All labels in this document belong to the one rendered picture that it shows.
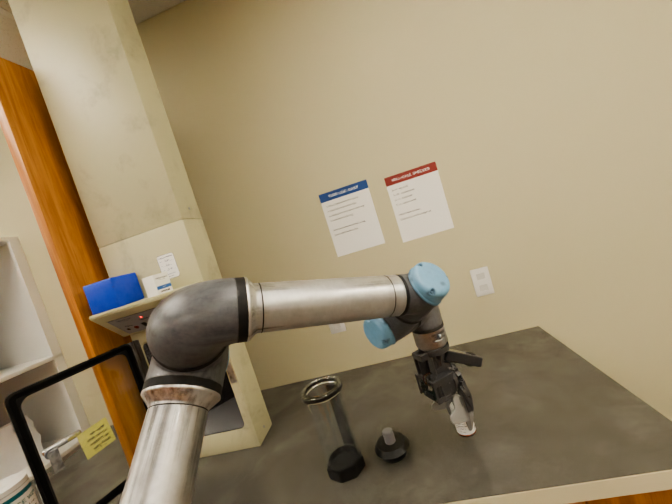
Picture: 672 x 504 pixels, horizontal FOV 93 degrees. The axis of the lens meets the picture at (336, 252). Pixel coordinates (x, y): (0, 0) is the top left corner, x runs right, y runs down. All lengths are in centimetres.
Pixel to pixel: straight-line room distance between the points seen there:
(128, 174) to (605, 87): 167
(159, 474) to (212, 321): 20
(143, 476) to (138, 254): 78
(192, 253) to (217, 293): 63
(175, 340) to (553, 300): 136
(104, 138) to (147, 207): 25
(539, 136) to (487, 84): 28
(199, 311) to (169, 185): 71
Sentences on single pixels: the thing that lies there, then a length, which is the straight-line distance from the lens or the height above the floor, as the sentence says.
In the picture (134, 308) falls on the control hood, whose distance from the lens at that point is 110.
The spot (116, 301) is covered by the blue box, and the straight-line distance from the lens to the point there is 114.
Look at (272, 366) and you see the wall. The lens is 159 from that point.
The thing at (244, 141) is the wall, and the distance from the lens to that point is 150.
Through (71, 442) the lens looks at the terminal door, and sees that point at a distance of 124.
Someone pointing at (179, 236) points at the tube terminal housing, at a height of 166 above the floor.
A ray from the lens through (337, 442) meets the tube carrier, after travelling 90.
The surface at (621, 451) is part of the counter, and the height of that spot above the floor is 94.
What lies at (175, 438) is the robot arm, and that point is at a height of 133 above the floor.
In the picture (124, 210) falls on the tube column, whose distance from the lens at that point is 122.
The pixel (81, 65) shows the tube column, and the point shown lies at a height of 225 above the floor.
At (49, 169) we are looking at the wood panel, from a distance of 139.
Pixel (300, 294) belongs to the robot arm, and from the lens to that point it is 49.
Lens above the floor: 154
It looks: 4 degrees down
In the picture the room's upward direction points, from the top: 17 degrees counter-clockwise
